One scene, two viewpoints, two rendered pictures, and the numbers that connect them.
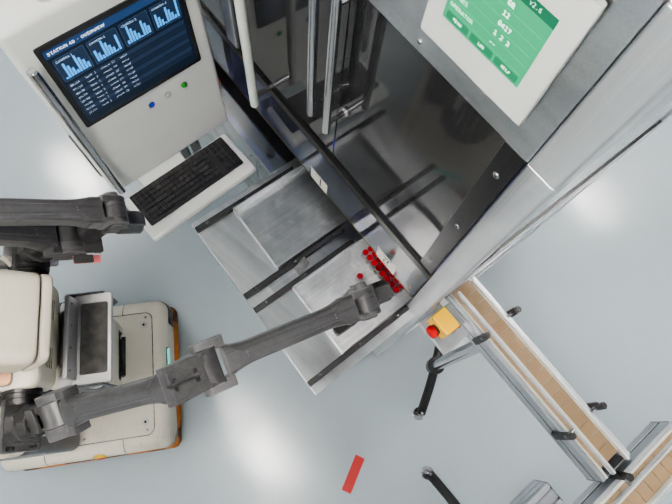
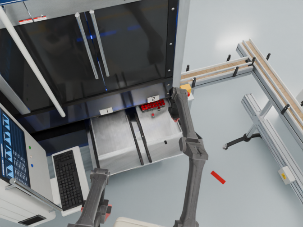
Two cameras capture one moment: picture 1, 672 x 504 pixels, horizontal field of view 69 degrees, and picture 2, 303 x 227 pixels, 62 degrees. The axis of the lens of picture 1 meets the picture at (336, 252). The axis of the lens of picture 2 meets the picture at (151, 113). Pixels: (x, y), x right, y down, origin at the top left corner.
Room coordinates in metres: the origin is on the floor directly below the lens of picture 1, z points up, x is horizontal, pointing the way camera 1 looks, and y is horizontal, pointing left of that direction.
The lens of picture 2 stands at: (-0.02, 0.72, 2.49)
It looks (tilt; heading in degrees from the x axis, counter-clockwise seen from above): 58 degrees down; 303
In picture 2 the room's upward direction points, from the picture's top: 2 degrees counter-clockwise
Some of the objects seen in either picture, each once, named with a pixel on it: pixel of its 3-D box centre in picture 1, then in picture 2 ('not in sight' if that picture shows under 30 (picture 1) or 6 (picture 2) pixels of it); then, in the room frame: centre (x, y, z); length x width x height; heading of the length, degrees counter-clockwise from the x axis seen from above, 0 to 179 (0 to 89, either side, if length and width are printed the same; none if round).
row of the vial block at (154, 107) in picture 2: (379, 272); (153, 107); (0.52, -0.15, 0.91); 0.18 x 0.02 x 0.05; 48
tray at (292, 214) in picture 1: (296, 211); (111, 130); (0.68, 0.16, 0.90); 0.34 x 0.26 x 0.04; 138
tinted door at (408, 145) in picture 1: (402, 157); (137, 49); (0.58, -0.10, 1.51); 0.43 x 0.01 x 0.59; 48
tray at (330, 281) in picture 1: (358, 288); (157, 118); (0.45, -0.10, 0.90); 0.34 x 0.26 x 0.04; 138
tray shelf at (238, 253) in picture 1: (310, 263); (137, 134); (0.51, 0.08, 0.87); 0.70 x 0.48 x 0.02; 48
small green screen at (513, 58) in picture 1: (496, 18); not in sight; (0.52, -0.14, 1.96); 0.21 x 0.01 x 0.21; 48
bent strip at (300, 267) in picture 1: (288, 274); (140, 142); (0.45, 0.14, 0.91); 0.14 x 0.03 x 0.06; 137
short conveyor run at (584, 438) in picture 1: (533, 372); (211, 72); (0.29, -0.67, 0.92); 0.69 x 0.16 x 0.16; 48
